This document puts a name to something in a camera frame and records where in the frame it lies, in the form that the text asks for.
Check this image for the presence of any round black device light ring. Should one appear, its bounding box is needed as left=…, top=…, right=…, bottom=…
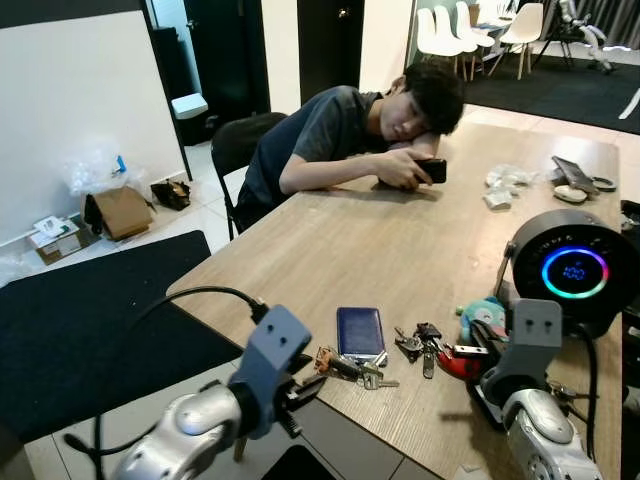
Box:
left=495, top=208, right=640, bottom=339

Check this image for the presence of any white partition board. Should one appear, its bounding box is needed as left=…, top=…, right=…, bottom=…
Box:
left=0, top=0, right=193, bottom=251

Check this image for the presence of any person in grey t-shirt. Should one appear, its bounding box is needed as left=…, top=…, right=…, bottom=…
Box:
left=235, top=62, right=467, bottom=233

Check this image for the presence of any blue wallet keychain with keys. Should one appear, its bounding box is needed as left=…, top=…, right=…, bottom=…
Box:
left=314, top=306, right=399, bottom=391

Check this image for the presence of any crumpled white plastic wrap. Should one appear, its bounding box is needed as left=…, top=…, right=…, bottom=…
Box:
left=487, top=165, right=541, bottom=193

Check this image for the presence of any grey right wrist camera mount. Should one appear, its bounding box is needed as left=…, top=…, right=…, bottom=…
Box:
left=485, top=298, right=563, bottom=403

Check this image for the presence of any black door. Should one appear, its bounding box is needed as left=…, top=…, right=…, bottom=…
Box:
left=297, top=0, right=366, bottom=104

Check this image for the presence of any black folding chair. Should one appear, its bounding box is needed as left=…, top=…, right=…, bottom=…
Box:
left=210, top=112, right=291, bottom=241

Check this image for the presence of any brown cardboard box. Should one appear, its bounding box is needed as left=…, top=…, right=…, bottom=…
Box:
left=82, top=185, right=154, bottom=242

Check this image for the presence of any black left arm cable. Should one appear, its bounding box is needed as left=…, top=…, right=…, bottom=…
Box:
left=62, top=286, right=271, bottom=471

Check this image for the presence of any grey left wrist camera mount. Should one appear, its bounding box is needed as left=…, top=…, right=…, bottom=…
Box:
left=232, top=304, right=314, bottom=441

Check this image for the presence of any white dining chair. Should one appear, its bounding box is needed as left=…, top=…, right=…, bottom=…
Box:
left=488, top=2, right=546, bottom=81
left=432, top=5, right=479, bottom=79
left=455, top=0, right=498, bottom=73
left=415, top=8, right=453, bottom=59

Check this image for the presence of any small black bag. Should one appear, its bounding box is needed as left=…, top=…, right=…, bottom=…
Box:
left=150, top=178, right=193, bottom=211

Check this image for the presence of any large black floor mat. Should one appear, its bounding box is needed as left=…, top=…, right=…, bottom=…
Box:
left=0, top=230, right=246, bottom=443

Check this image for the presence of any white grey robot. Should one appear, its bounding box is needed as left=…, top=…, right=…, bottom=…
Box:
left=555, top=0, right=616, bottom=73

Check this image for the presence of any red round key fob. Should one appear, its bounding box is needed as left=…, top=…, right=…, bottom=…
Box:
left=438, top=345, right=493, bottom=383

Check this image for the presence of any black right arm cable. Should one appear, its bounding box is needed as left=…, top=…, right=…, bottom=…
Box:
left=573, top=325, right=601, bottom=463

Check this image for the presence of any black smartphone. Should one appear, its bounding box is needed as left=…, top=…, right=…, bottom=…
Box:
left=414, top=158, right=449, bottom=186

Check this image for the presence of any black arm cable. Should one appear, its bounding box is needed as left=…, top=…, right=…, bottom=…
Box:
left=62, top=286, right=271, bottom=471
left=573, top=325, right=601, bottom=463

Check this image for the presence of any teal plush toy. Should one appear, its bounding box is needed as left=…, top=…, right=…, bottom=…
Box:
left=457, top=296, right=509, bottom=343

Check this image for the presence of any clear plastic sheet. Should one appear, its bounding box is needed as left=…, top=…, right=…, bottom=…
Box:
left=0, top=255, right=41, bottom=288

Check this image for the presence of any white computer mouse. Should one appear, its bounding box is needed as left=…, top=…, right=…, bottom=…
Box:
left=553, top=185, right=589, bottom=205

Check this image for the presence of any white box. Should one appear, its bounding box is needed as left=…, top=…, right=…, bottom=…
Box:
left=170, top=93, right=209, bottom=121

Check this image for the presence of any small box with papers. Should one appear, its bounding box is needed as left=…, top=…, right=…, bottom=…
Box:
left=28, top=215, right=84, bottom=266

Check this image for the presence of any dark tilted tablet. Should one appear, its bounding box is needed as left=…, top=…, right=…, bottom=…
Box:
left=552, top=155, right=601, bottom=189

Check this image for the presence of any black key bunch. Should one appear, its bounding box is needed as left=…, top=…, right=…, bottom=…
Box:
left=394, top=322, right=444, bottom=380

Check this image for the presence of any dark carpet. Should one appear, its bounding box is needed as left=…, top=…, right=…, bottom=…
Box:
left=465, top=55, right=640, bottom=136

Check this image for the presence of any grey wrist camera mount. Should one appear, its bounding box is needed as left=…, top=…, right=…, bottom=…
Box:
left=485, top=298, right=563, bottom=403
left=232, top=304, right=314, bottom=441

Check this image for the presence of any clear plastic bag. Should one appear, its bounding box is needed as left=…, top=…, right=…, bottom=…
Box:
left=62, top=138, right=143, bottom=197

